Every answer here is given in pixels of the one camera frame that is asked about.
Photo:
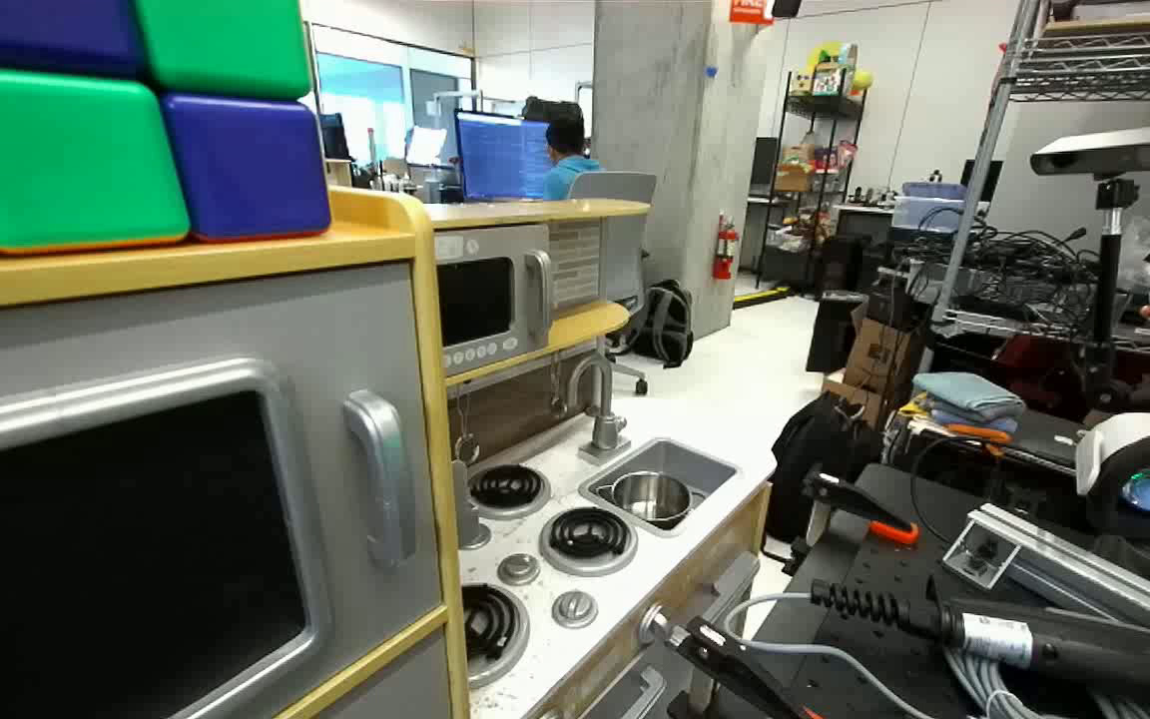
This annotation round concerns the blue desk partition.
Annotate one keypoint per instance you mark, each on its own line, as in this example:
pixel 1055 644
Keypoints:
pixel 496 156

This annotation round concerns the red fire extinguisher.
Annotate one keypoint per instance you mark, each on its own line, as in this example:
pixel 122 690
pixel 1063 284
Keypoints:
pixel 725 249

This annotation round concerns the grey office chair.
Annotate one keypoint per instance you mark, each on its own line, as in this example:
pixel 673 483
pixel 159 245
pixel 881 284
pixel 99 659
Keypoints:
pixel 615 226

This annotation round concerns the white device with teal lens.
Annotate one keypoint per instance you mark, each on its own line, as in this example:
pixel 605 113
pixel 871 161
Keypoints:
pixel 1140 445

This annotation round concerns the blue plastic block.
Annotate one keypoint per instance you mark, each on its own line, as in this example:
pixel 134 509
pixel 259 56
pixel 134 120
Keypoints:
pixel 247 165
pixel 28 31

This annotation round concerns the black coil stove burner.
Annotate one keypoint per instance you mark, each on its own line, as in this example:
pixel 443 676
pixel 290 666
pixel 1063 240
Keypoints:
pixel 587 537
pixel 508 489
pixel 489 624

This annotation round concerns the small grey toy microwave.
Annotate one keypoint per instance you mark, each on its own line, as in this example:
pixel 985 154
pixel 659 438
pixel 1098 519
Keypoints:
pixel 478 302

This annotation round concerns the black bag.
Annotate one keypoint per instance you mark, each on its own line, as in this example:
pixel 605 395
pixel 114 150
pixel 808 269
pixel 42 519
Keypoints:
pixel 814 454

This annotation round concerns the brown cardboard box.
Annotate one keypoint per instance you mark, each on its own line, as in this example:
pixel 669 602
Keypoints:
pixel 881 354

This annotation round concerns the black storage shelf rack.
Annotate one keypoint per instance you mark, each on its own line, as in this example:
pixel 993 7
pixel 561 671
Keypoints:
pixel 814 173

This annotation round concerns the person in blue shirt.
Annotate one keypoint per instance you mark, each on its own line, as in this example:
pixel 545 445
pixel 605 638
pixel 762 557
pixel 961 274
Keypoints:
pixel 567 156

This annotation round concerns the black backpack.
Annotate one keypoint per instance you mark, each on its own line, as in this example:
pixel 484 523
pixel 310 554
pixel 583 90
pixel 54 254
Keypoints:
pixel 659 323

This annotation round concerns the wooden toy kitchen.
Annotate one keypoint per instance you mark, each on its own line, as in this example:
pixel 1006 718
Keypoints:
pixel 378 234

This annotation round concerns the orange wall sign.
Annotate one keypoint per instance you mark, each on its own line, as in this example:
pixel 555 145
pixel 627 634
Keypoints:
pixel 750 8

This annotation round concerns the grey toy faucet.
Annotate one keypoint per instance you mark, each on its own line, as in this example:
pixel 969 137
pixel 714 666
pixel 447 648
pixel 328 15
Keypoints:
pixel 600 415

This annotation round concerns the black clamp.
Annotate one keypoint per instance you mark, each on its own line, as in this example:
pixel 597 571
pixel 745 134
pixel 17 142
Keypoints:
pixel 736 666

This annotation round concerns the aluminium extrusion bar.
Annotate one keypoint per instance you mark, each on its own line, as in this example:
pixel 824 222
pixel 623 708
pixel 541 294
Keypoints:
pixel 1066 563

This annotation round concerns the grey round stove knob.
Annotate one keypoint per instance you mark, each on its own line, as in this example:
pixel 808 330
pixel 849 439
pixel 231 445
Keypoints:
pixel 478 531
pixel 516 568
pixel 571 607

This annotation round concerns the black stereo camera bar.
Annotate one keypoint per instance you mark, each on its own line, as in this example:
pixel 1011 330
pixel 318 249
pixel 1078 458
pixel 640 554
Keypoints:
pixel 1115 150

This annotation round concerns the large green plastic block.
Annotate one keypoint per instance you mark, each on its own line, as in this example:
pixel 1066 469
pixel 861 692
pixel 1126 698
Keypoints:
pixel 58 161

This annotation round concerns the small steel pot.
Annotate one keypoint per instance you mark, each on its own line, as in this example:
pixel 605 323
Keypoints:
pixel 652 495

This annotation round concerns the black camera stand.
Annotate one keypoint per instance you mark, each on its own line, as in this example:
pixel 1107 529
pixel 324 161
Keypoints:
pixel 1107 264

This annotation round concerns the blue folded cloth stack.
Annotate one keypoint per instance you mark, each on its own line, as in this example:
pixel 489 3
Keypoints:
pixel 969 395

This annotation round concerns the grey cabinet front knob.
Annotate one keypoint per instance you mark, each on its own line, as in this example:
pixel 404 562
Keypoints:
pixel 655 622

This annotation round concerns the grey toy sink basin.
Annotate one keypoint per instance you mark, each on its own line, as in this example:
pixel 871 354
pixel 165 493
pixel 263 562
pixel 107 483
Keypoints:
pixel 697 466

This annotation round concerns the large grey microwave door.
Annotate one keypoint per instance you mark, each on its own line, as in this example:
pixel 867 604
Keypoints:
pixel 202 334

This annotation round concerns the blue plastic bin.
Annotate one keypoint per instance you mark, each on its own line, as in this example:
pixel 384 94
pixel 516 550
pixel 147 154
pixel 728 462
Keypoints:
pixel 931 210

